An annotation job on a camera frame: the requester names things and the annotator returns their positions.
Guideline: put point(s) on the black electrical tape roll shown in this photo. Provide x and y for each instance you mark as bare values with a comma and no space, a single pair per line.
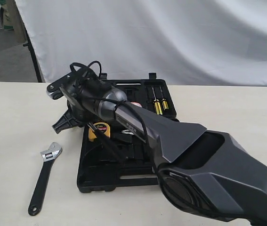
136,104

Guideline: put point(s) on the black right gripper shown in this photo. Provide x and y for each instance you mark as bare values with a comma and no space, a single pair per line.
76,115

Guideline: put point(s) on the white backdrop cloth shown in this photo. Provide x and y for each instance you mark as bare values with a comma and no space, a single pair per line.
190,42

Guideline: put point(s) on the yellow tape measure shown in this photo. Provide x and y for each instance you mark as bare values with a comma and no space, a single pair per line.
96,128

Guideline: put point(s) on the small yellow black screwdriver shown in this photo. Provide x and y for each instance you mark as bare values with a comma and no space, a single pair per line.
164,100

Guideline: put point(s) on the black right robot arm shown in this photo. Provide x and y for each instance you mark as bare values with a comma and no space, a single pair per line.
199,171

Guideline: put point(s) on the adjustable wrench black handle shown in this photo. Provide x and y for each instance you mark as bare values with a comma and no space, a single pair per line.
38,195

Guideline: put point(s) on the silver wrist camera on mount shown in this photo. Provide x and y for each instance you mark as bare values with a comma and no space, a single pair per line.
53,90

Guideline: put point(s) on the black plastic tool case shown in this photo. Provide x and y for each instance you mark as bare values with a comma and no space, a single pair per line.
98,169

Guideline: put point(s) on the large yellow black screwdriver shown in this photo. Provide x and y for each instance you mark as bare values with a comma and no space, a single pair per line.
157,105

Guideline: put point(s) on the black backdrop stand pole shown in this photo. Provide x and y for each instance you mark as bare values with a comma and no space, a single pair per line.
28,44

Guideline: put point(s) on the cardboard box in background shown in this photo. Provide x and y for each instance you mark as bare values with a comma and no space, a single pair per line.
12,20

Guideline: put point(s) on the orange handled pliers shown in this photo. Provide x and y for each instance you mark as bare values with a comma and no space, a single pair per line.
127,131

